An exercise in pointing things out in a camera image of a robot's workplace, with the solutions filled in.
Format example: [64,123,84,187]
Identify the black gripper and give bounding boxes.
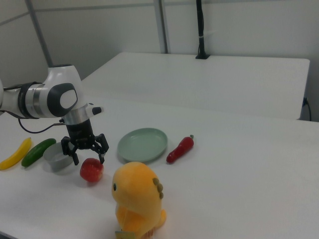
[61,119,110,166]

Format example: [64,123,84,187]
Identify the red apple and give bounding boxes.
[79,157,104,183]

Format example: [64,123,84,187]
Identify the round metal bowl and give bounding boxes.
[43,141,75,172]

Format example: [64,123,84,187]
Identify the green cucumber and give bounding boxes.
[21,138,57,167]

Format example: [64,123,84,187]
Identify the pale green plate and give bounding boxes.
[117,127,168,164]

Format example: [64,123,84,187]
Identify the orange plush toy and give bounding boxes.
[111,161,167,239]

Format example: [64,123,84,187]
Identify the yellow banana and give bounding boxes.
[0,137,33,171]

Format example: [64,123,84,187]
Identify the red chili pepper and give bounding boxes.
[166,134,195,164]

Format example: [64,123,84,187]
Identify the white side table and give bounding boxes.
[81,51,311,120]

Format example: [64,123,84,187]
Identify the black pole with base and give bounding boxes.
[195,0,210,60]

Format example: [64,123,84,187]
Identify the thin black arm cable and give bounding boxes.
[17,117,67,133]

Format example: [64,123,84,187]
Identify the grey partition frame post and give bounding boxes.
[24,0,54,68]
[153,0,171,54]

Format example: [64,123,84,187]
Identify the black wall cable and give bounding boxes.
[303,97,312,121]

